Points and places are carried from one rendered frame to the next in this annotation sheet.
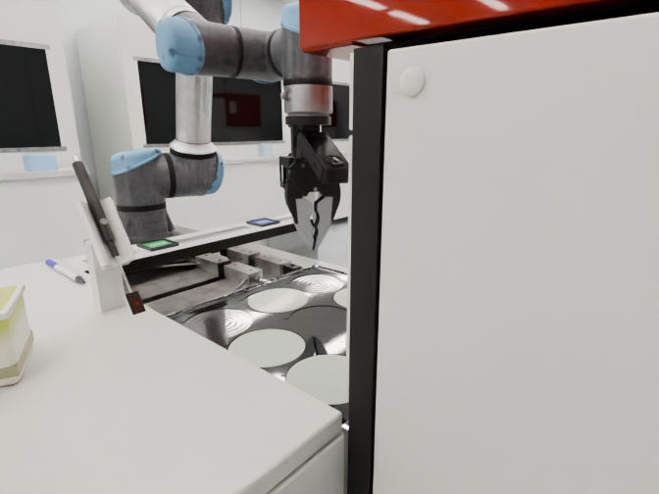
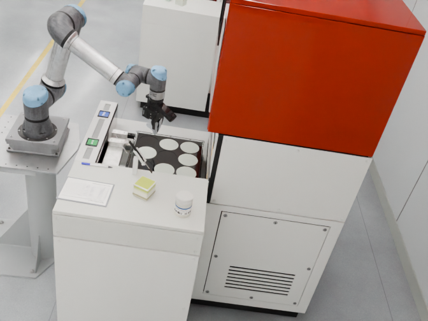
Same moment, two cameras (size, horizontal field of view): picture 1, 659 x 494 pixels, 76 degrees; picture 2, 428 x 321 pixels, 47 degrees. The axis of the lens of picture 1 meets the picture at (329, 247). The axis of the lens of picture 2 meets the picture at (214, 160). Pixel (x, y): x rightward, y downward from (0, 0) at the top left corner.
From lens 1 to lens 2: 2.04 m
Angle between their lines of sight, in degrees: 45
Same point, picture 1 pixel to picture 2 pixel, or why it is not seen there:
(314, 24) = (211, 129)
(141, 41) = not seen: outside the picture
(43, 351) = not seen: hidden behind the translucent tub
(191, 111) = (62, 68)
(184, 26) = (132, 85)
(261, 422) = (199, 185)
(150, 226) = (49, 126)
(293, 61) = (158, 87)
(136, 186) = (44, 110)
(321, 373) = (183, 172)
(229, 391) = (188, 181)
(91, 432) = not seen: hidden behind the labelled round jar
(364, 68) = (220, 137)
